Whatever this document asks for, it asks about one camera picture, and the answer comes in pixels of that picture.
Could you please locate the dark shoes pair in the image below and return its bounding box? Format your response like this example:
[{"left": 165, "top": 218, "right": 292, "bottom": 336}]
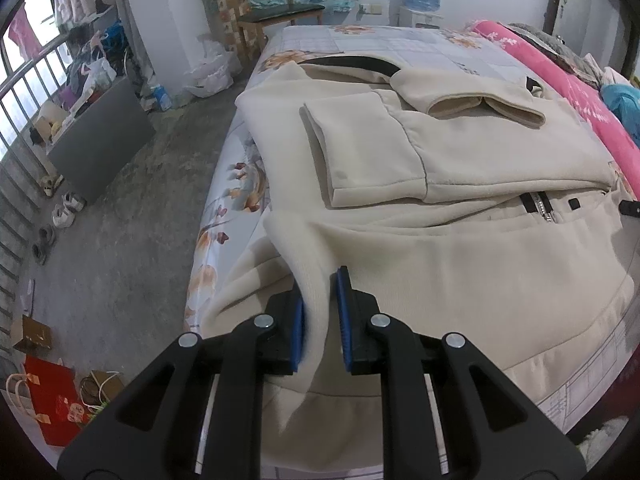
[{"left": 32, "top": 224, "right": 56, "bottom": 266}]

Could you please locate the white sneakers pair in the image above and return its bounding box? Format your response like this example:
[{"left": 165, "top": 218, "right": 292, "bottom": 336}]
[{"left": 52, "top": 192, "right": 86, "bottom": 230}]

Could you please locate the wooden chair black seat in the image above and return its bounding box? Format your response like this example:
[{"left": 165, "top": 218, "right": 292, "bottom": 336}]
[{"left": 238, "top": 0, "right": 326, "bottom": 53}]

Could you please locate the cream zip jacket black trim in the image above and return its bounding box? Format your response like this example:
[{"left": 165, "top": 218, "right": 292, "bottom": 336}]
[{"left": 201, "top": 58, "right": 639, "bottom": 472}]

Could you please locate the floral plaid bed sheet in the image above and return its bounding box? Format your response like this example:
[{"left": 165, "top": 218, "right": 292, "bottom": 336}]
[{"left": 186, "top": 26, "right": 639, "bottom": 431}]

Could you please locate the metal balcony railing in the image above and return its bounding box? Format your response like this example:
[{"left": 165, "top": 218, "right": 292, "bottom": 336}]
[{"left": 1, "top": 35, "right": 72, "bottom": 360}]

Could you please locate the blue patterned quilt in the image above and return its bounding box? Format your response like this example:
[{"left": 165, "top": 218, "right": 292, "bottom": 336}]
[{"left": 600, "top": 84, "right": 640, "bottom": 146}]

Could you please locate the cardboard box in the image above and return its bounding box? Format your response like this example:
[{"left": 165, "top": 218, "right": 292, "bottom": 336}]
[{"left": 10, "top": 315, "right": 52, "bottom": 353}]

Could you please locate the white plastic bag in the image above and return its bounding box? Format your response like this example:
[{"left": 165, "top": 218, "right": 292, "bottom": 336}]
[{"left": 183, "top": 39, "right": 242, "bottom": 99}]

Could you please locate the pink hanging garment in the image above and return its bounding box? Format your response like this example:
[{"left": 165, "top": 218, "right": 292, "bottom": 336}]
[{"left": 9, "top": 4, "right": 42, "bottom": 61}]

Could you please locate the grey patterned pillow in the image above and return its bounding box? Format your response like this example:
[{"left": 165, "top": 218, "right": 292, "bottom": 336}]
[{"left": 506, "top": 23, "right": 604, "bottom": 90}]

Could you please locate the white water dispenser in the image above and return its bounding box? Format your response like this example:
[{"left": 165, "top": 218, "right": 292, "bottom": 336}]
[{"left": 398, "top": 6, "right": 442, "bottom": 29}]

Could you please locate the red gift bag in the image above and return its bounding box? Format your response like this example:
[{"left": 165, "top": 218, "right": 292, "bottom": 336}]
[{"left": 6, "top": 356, "right": 90, "bottom": 448}]

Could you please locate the pink floral blanket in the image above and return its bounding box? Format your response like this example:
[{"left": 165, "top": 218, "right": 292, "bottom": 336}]
[{"left": 472, "top": 20, "right": 639, "bottom": 166}]

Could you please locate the dark grey board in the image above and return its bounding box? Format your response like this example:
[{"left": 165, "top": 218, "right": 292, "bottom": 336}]
[{"left": 47, "top": 77, "right": 155, "bottom": 204}]

